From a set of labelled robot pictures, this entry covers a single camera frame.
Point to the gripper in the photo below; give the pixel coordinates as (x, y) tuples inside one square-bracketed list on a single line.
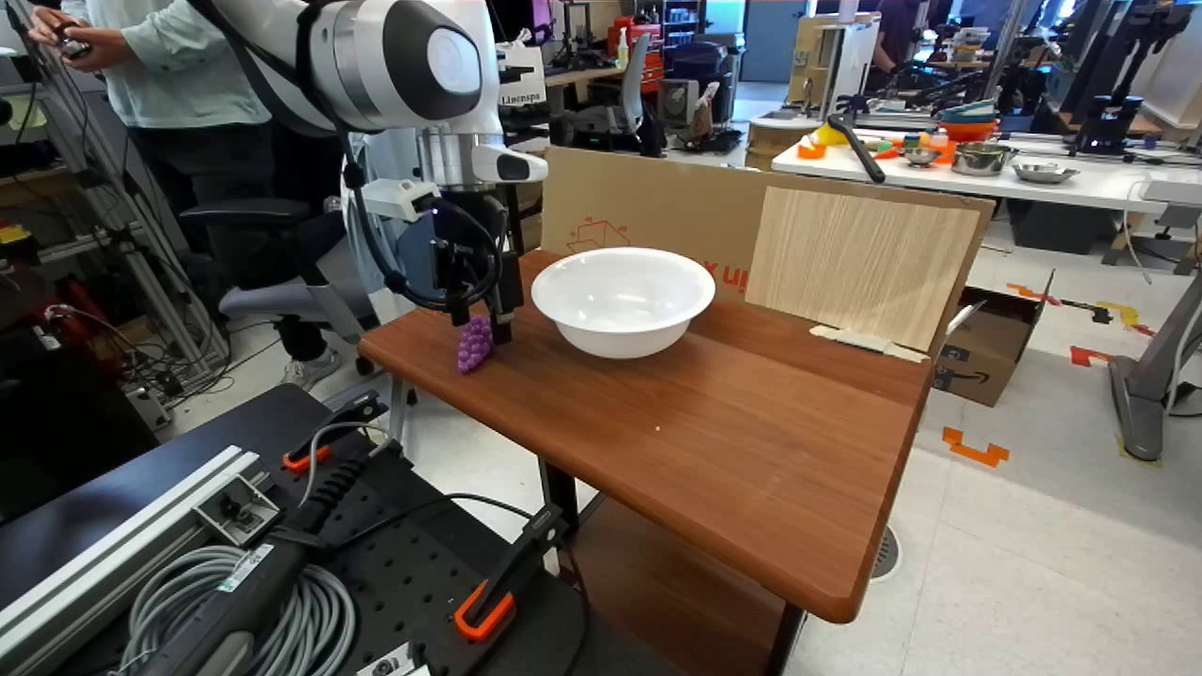
[(467, 252)]

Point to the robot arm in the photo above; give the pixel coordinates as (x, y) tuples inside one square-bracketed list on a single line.
[(394, 56)]

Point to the purple plastic grapes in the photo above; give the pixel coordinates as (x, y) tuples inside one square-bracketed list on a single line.
[(475, 345)]

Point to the white bowl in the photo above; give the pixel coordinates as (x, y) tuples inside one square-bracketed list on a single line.
[(622, 300)]

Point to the small steel bowl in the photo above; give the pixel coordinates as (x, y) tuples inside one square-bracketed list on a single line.
[(920, 156)]

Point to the shallow steel bowl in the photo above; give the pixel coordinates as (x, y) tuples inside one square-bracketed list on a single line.
[(1044, 173)]

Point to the black and orange clamp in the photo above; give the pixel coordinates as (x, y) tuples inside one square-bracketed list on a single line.
[(502, 587), (329, 437)]

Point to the cardboard sheet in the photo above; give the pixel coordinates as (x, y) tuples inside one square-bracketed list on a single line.
[(648, 202)]

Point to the grey office chair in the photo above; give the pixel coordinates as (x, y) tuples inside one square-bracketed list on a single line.
[(282, 300)]

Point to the white printed box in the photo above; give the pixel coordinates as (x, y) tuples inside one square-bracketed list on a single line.
[(521, 80)]

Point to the mesh office chair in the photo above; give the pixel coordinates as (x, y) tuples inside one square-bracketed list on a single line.
[(615, 108)]

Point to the spray bottle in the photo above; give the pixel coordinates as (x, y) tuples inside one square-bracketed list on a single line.
[(622, 52)]

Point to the orange plastic toy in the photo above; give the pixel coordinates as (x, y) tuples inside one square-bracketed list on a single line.
[(811, 148)]

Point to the person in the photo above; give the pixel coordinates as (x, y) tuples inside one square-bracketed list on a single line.
[(178, 84), (897, 38)]

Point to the light wooden board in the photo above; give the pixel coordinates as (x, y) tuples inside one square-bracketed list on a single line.
[(859, 263)]

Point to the strip of beige tape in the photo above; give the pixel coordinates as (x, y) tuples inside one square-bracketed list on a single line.
[(869, 342)]

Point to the round floor drain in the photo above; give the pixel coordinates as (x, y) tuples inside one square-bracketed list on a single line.
[(886, 554)]

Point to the hand controller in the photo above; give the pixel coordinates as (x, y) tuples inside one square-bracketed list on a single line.
[(71, 42)]

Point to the open cardboard box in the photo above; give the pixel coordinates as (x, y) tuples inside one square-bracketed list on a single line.
[(991, 352)]

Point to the stack of coloured bowls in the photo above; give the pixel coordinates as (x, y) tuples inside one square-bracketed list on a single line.
[(967, 120)]

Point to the steel pot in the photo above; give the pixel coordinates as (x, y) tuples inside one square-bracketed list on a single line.
[(981, 160)]

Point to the white table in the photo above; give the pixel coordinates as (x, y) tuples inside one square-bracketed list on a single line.
[(1080, 186)]

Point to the black machine stand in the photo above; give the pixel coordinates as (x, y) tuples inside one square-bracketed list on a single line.
[(1113, 103)]

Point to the grey desk leg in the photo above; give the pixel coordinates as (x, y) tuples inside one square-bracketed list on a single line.
[(1150, 385)]

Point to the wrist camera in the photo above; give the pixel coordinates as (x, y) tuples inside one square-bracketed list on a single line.
[(399, 198)]

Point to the metal corner bracket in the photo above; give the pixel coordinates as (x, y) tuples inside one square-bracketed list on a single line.
[(237, 510)]

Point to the aluminium frame rack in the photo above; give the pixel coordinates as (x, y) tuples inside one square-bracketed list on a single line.
[(113, 235)]

